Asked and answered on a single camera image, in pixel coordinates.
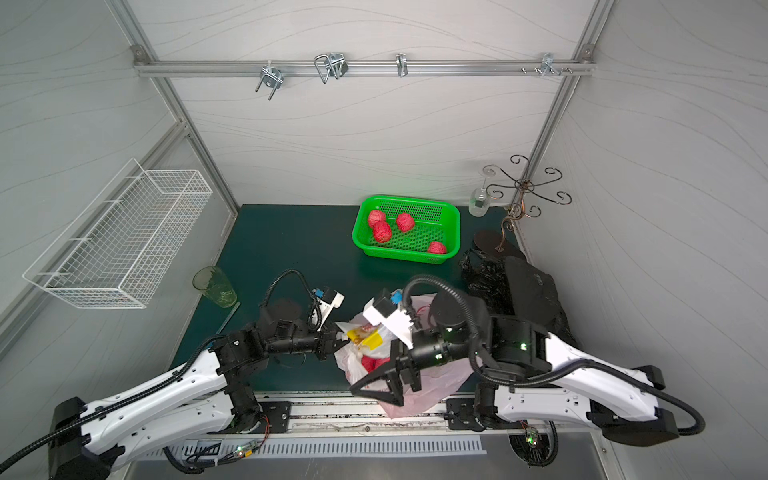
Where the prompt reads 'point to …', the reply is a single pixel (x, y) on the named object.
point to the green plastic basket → (435, 220)
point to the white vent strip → (226, 451)
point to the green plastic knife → (228, 317)
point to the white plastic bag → (364, 339)
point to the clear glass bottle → (479, 202)
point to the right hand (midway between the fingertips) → (357, 368)
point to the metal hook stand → (523, 190)
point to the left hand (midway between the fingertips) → (356, 338)
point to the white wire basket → (115, 254)
